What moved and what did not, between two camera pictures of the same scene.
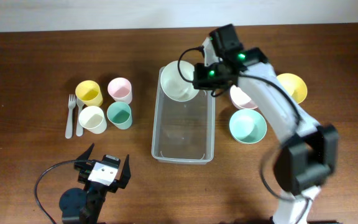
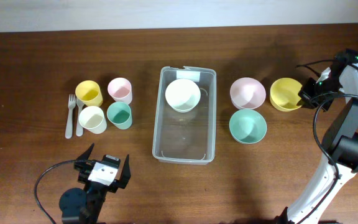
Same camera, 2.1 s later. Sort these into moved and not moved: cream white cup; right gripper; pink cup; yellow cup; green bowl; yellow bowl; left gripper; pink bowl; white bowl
Moved: white bowl; yellow bowl; right gripper
Not moved: cream white cup; left gripper; pink bowl; yellow cup; green bowl; pink cup
